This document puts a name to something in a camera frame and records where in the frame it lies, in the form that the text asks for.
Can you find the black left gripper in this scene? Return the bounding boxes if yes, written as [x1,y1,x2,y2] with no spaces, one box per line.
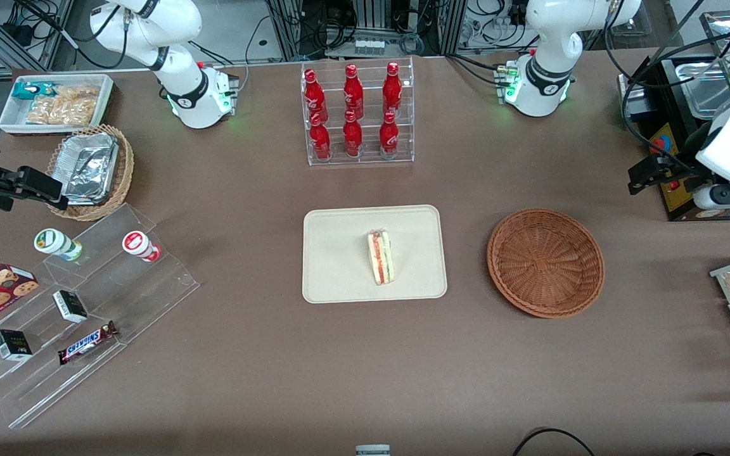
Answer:
[629,149,708,194]

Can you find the triangle sandwich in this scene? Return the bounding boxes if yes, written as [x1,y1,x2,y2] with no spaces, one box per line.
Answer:
[367,229,395,286]

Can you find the light tan wicker basket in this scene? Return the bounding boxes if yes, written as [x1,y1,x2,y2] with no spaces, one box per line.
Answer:
[46,124,135,222]

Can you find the brown round wicker basket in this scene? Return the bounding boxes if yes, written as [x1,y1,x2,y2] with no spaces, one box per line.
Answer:
[487,208,605,319]

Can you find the beige plastic tray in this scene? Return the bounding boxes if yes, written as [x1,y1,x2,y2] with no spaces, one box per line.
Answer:
[302,205,448,304]

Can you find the green lid yogurt cup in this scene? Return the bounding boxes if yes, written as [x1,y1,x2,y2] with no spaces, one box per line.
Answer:
[34,228,84,262]

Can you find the white rectangular plastic bin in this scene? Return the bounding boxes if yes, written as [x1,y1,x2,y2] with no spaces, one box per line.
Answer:
[0,73,115,136]

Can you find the stacked aluminium foil trays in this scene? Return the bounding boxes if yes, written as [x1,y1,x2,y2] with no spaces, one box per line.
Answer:
[61,132,120,205]

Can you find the black machine with yellow label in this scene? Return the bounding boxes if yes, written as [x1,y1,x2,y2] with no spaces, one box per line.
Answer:
[618,54,730,222]

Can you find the clear bag of crackers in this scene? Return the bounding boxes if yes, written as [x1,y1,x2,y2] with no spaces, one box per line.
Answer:
[53,85,101,103]
[26,95,98,126]

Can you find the teal snack packet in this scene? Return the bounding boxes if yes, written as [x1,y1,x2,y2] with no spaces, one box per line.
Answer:
[11,81,61,101]

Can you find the steel pan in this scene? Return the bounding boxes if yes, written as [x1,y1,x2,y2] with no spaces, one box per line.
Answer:
[682,62,730,118]
[700,11,730,64]

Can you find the small black white carton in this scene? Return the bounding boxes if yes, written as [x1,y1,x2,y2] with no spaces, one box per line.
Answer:
[0,329,33,362]
[52,289,88,324]

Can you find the red lid yogurt cup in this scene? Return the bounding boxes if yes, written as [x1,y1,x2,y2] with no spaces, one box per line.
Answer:
[122,231,163,263]

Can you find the clear acrylic stepped display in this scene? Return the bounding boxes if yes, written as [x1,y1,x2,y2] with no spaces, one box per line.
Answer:
[0,203,201,430]

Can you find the Snickers chocolate bar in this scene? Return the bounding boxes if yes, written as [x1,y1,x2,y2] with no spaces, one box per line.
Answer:
[57,320,120,366]

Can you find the red cola bottle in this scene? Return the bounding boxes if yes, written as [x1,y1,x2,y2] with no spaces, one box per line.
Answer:
[309,113,332,161]
[343,63,364,118]
[379,111,400,159]
[382,61,403,116]
[343,110,364,158]
[304,68,328,122]

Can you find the clear acrylic bottle rack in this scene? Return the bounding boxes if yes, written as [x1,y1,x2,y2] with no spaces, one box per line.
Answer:
[300,57,415,167]

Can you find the black looped cable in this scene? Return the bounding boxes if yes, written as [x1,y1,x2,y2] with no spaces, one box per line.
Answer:
[512,429,596,456]

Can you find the aluminium frame equipment rack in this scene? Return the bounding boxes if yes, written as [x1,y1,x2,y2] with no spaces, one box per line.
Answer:
[264,0,467,61]

